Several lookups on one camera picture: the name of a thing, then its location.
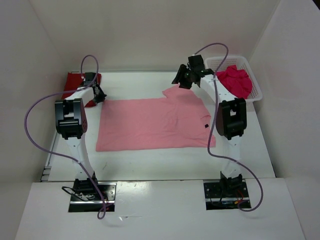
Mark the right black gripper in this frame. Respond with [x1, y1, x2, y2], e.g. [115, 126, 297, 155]
[172, 63, 195, 90]

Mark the dark red t shirt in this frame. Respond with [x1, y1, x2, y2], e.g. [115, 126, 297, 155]
[59, 71, 103, 109]

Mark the light pink t shirt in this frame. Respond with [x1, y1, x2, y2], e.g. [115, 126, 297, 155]
[95, 86, 216, 152]

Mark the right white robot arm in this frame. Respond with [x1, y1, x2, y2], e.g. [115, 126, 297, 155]
[172, 64, 247, 197]

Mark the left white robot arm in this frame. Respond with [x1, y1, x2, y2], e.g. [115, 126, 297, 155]
[54, 84, 107, 201]

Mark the magenta t shirt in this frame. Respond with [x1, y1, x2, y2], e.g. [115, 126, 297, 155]
[216, 65, 253, 99]

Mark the white plastic basket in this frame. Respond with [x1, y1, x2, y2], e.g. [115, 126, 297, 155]
[204, 55, 263, 103]

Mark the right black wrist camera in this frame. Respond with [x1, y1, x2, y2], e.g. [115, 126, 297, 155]
[188, 54, 205, 71]

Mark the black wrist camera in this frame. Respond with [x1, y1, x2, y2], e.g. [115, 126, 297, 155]
[188, 54, 205, 71]
[83, 72, 99, 86]

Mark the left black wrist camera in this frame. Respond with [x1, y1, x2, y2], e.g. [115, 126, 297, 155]
[83, 72, 99, 86]

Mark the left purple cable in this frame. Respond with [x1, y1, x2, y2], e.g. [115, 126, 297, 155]
[23, 54, 113, 220]

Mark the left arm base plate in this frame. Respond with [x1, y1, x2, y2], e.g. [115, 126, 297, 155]
[64, 182, 117, 213]

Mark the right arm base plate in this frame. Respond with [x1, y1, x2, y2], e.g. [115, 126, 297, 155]
[203, 180, 252, 211]

